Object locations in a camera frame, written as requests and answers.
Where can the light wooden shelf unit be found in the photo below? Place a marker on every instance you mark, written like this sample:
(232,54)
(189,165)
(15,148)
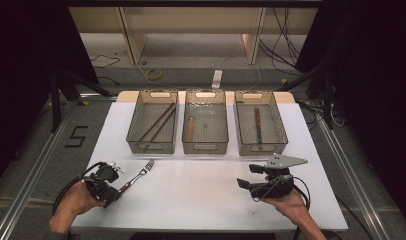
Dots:
(191,20)

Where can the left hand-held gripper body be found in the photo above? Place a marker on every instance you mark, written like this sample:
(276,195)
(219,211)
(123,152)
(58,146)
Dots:
(102,181)

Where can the white table mat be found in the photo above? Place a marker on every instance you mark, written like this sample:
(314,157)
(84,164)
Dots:
(197,200)

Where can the person's left hand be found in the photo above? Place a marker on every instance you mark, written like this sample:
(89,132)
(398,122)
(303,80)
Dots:
(74,206)

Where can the black metal stand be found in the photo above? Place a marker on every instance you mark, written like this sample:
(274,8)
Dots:
(56,106)
(328,100)

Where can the dark brown chopstick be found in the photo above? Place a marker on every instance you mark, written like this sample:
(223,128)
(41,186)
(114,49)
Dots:
(162,126)
(156,121)

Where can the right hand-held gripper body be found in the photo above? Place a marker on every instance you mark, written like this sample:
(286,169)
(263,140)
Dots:
(274,186)

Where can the transparent grey plastic bin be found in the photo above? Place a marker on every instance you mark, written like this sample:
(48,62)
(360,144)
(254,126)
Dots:
(207,125)
(271,126)
(152,128)

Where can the person's right hand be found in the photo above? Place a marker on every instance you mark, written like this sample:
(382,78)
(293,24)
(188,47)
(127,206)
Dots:
(291,208)

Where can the metal floor rail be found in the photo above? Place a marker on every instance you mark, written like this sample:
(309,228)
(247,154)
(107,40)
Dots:
(31,173)
(351,173)

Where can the white power strip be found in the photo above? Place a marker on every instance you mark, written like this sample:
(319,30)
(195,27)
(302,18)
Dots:
(217,79)

